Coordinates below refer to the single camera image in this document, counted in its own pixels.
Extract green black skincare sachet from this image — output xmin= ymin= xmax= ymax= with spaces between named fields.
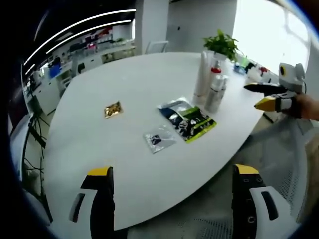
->
xmin=171 ymin=106 xmax=217 ymax=145

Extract gold foil skincare sachet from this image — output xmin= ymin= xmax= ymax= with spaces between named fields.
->
xmin=104 ymin=100 xmax=125 ymax=120

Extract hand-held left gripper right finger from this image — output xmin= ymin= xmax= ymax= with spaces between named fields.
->
xmin=231 ymin=163 xmax=300 ymax=239

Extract blue storage bin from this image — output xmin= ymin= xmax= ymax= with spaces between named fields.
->
xmin=49 ymin=65 xmax=62 ymax=78

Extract person's right hand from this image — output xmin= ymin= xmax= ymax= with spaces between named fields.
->
xmin=297 ymin=93 xmax=319 ymax=122

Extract green potted plant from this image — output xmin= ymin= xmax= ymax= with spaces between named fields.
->
xmin=203 ymin=29 xmax=240 ymax=63

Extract background storage shelves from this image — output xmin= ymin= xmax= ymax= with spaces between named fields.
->
xmin=23 ymin=27 xmax=137 ymax=100

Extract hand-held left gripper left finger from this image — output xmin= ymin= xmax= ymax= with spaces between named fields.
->
xmin=56 ymin=166 xmax=117 ymax=239

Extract silver blue skincare sachet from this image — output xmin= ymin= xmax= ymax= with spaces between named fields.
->
xmin=156 ymin=96 xmax=194 ymax=130

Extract white chair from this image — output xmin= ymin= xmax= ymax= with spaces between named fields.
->
xmin=145 ymin=40 xmax=169 ymax=55

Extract small clear skincare sachet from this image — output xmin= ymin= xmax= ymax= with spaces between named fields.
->
xmin=143 ymin=124 xmax=177 ymax=155

